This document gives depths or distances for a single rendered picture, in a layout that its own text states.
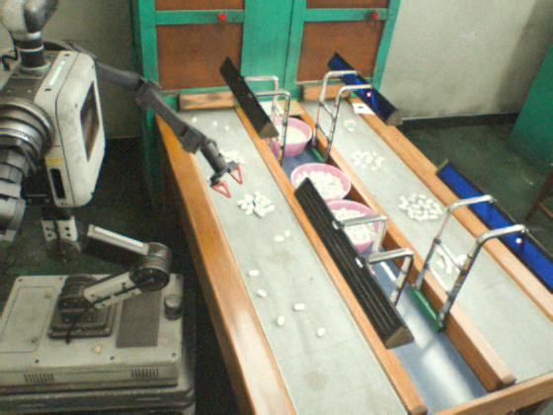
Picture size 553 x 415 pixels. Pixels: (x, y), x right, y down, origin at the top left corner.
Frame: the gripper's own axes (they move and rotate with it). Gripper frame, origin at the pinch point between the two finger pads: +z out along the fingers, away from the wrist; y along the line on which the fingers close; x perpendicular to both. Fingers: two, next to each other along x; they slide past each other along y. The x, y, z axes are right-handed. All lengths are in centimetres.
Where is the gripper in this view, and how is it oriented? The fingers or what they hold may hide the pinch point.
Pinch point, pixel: (234, 189)
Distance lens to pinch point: 182.1
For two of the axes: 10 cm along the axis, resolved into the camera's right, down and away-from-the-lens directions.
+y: -3.8, 5.5, -7.4
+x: 7.7, -2.5, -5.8
